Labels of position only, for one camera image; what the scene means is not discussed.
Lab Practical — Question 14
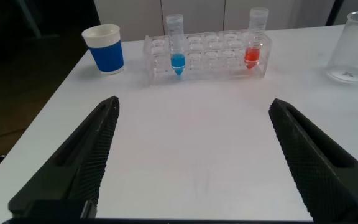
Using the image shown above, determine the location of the clear acrylic test tube rack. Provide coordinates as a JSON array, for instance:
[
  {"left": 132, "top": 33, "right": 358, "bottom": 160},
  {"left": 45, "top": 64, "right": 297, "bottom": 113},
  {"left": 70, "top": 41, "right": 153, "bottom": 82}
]
[{"left": 142, "top": 30, "right": 273, "bottom": 85}]

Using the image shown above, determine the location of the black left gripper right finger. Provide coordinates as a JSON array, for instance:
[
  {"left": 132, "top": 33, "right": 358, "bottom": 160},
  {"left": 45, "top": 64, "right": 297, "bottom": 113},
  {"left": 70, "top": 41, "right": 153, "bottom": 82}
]
[{"left": 268, "top": 98, "right": 358, "bottom": 224}]

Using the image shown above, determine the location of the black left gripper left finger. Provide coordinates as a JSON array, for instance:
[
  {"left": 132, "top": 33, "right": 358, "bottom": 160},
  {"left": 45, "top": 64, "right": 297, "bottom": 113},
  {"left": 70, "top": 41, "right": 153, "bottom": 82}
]
[{"left": 7, "top": 95, "right": 120, "bottom": 218}]

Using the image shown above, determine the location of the test tube with blue liquid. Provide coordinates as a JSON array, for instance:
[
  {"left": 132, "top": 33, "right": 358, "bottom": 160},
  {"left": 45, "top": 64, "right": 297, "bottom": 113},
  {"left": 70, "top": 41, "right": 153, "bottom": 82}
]
[{"left": 165, "top": 14, "right": 186, "bottom": 76}]

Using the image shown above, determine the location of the clear glass beaker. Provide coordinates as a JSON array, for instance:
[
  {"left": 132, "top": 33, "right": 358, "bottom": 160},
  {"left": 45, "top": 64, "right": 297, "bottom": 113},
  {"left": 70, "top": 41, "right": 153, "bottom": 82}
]
[{"left": 326, "top": 11, "right": 358, "bottom": 83}]

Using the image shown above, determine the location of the blue and white paper cup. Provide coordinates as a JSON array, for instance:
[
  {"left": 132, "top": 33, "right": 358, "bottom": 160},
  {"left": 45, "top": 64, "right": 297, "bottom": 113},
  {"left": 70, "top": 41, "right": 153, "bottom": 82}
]
[{"left": 81, "top": 24, "right": 125, "bottom": 75}]

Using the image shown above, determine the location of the test tube with red liquid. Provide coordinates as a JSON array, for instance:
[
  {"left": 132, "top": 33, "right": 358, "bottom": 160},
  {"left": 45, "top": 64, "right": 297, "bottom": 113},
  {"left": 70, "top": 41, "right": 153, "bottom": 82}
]
[{"left": 243, "top": 7, "right": 270, "bottom": 70}]

